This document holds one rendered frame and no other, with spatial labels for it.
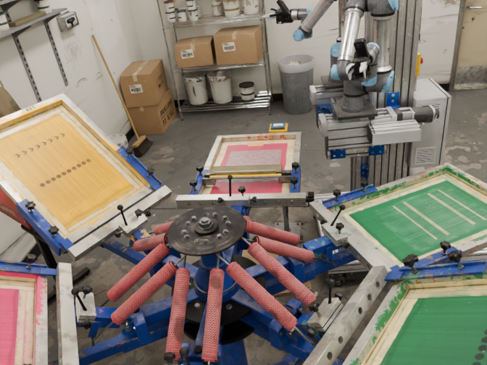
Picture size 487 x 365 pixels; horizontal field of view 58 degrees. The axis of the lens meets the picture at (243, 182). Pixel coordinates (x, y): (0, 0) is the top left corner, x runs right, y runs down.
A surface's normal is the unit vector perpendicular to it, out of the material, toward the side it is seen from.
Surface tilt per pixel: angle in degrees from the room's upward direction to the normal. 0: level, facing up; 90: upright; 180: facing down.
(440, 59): 90
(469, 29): 90
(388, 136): 90
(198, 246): 0
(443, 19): 90
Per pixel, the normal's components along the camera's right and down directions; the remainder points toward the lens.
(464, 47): -0.14, 0.54
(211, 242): -0.12, -0.84
